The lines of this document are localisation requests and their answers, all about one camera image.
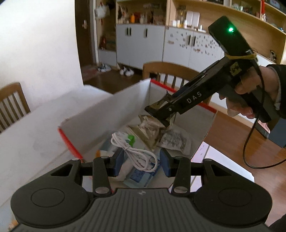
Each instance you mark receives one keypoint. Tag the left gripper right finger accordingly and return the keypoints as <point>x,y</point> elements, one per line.
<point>178,167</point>

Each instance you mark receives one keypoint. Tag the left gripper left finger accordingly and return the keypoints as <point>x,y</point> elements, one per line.
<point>103,168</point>

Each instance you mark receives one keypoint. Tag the blue small packet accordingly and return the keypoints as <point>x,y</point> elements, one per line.
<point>139,179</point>

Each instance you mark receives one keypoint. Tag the silver foil snack bag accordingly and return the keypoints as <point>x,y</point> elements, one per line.
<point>149,131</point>

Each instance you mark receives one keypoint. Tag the green wet wipes pack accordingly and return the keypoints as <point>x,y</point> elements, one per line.
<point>130,140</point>

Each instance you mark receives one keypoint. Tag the person right hand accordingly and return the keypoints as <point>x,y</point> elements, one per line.
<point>249,83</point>

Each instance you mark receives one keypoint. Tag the red cardboard box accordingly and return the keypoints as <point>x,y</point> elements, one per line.
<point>83,132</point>

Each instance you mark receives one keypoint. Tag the wooden chair right side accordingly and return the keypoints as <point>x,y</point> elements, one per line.
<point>168,76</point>

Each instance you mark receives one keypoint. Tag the wooden chair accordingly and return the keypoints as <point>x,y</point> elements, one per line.
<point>13,105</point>
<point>168,76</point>

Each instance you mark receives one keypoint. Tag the pair of sneakers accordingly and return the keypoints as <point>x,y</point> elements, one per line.
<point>104,68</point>

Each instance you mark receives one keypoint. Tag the wooden chair far side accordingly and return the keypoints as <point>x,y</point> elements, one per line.
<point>13,105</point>

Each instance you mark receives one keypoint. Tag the hanging tote bag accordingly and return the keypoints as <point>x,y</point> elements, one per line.
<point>101,9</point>

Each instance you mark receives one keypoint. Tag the dark wooden door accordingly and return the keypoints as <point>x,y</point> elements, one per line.
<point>85,32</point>

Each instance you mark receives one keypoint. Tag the grey wall cabinet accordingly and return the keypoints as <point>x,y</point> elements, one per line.
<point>137,32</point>

